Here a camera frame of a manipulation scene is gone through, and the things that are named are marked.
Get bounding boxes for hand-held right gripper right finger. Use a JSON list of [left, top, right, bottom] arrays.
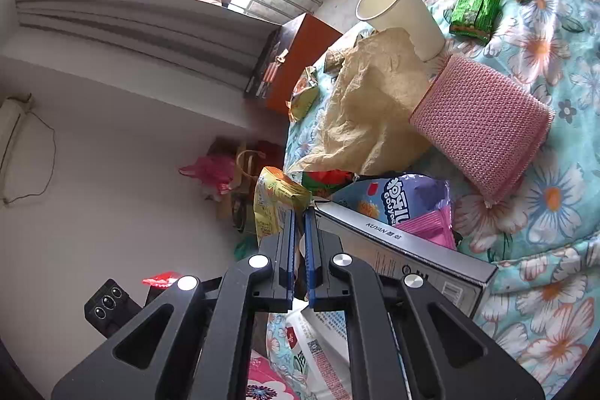
[[304, 210, 547, 400]]

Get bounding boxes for green red snack packet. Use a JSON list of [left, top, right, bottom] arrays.
[[300, 168, 358, 200]]

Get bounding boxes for pink knitted scouring pad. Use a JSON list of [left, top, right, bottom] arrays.
[[409, 53, 557, 208]]

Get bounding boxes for yellow green snack packet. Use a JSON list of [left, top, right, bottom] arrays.
[[287, 66, 320, 122]]

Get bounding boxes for pink snack packet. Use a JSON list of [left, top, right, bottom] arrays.
[[398, 210, 458, 251]]

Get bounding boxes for grey curtain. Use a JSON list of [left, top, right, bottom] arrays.
[[13, 0, 283, 95]]

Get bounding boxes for blue orange snack bag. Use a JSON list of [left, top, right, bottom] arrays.
[[329, 174, 458, 251]]

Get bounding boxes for pink plastic bag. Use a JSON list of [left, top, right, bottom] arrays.
[[179, 155, 238, 195]]

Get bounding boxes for grey cardboard box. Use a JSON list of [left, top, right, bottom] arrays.
[[313, 200, 498, 319]]

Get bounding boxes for pink floral packet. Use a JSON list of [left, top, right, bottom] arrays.
[[247, 350, 301, 400]]

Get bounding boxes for small brown snack packet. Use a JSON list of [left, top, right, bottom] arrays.
[[325, 48, 348, 73]]

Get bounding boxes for white red label packet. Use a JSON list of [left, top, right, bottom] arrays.
[[285, 309, 353, 400]]

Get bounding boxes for crumpled brown paper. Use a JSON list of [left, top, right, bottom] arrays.
[[285, 27, 438, 177]]

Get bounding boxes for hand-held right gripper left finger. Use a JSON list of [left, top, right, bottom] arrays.
[[51, 209, 297, 400]]

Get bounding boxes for red plastic wrapper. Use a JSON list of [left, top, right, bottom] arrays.
[[142, 271, 182, 289]]

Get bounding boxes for cream paper cup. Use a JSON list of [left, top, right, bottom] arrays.
[[355, 0, 447, 62]]

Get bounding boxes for orange wooden cabinet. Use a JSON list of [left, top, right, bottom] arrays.
[[243, 12, 346, 116]]

